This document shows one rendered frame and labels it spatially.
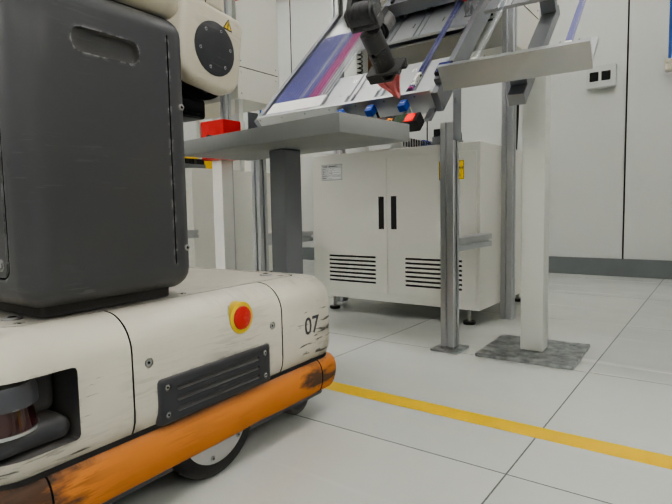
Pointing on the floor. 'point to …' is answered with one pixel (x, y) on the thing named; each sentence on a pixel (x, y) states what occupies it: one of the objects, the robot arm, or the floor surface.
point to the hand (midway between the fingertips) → (397, 94)
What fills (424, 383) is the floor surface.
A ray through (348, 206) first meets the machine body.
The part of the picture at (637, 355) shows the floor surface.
